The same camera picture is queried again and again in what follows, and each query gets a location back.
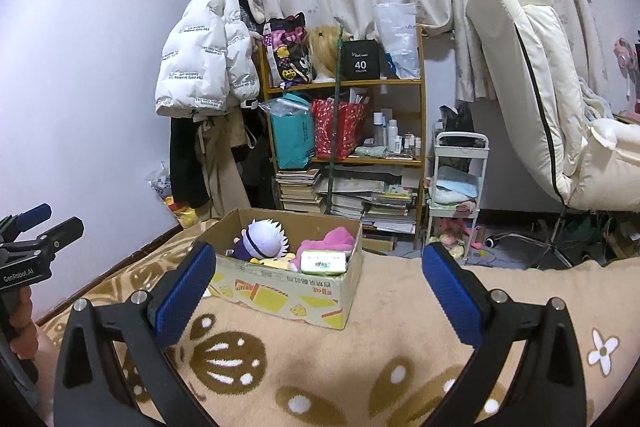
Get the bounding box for white puffer jacket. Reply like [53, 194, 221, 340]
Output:
[155, 0, 260, 119]

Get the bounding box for white bottles on shelf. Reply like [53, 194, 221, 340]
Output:
[372, 109, 421, 158]

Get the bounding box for clear plastic bag on shelf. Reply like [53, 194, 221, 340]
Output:
[374, 2, 421, 79]

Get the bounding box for teal paper bag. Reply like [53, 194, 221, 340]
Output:
[269, 93, 314, 170]

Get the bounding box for green pole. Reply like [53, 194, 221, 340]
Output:
[326, 20, 344, 216]

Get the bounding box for black box with 40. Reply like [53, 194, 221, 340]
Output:
[341, 39, 380, 80]

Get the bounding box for person's hand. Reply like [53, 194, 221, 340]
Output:
[10, 287, 38, 360]

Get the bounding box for black hanging garment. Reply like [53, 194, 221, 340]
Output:
[169, 118, 209, 209]

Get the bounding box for stack of books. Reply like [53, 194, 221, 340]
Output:
[276, 168, 326, 213]
[316, 159, 424, 235]

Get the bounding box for green tissue pack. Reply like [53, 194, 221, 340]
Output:
[299, 251, 348, 277]

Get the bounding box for wooden shelf unit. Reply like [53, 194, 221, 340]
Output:
[257, 46, 427, 243]

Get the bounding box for yellow plush toy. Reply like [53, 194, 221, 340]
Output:
[250, 254, 295, 271]

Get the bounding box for beige hanging coat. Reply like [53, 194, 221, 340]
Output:
[193, 108, 256, 220]

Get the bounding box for stack of books left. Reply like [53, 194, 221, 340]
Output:
[276, 168, 326, 213]

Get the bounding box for cardboard box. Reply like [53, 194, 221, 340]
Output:
[198, 208, 362, 329]

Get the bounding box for white rolling cart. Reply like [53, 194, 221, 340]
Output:
[425, 129, 489, 263]

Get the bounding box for red gift bag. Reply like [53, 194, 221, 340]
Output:
[311, 98, 368, 160]

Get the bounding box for stack of books right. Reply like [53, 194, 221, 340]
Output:
[316, 159, 424, 235]

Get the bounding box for colourful printed bag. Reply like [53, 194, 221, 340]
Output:
[262, 12, 311, 90]

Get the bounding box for pink bear plush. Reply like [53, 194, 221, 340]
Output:
[293, 227, 356, 272]

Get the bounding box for white haired anime plush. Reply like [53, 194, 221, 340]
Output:
[226, 219, 288, 262]

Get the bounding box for blonde wig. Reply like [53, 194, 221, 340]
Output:
[306, 25, 352, 83]

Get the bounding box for chrome chair base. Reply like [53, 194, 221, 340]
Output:
[480, 210, 606, 270]

